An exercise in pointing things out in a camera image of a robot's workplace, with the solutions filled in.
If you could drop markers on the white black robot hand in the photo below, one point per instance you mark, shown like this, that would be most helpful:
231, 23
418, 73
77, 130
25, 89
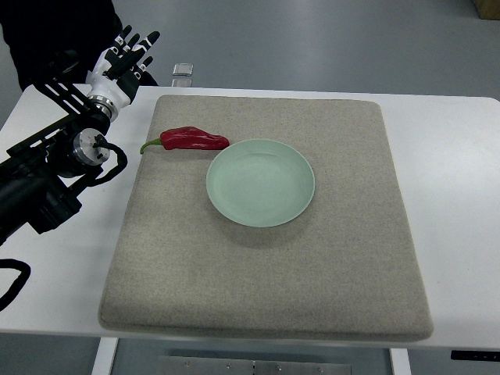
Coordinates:
120, 70

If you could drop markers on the red pepper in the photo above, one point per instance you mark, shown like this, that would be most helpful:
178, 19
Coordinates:
187, 138

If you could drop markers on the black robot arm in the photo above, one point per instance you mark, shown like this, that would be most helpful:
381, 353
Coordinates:
45, 173

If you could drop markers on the light green plate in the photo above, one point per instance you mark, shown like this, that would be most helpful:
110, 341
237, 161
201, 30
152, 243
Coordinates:
260, 183

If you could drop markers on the floor outlet cover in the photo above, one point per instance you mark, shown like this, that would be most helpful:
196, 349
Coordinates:
183, 69

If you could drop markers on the white table leg left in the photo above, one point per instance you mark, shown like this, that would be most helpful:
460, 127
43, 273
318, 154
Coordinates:
104, 359

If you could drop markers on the white table leg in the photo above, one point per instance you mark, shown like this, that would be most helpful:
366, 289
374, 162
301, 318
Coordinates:
400, 364
104, 359

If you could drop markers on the beige felt mat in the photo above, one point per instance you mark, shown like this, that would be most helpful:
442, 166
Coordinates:
298, 230

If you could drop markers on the cardboard box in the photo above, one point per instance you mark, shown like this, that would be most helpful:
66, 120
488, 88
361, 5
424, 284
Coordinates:
488, 9

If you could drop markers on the white table leg right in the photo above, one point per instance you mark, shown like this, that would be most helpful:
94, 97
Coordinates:
400, 364

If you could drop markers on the black table control panel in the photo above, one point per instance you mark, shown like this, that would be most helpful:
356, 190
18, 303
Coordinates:
480, 356

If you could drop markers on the metal bracket under table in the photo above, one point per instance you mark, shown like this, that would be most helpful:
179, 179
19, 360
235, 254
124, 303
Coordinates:
199, 365

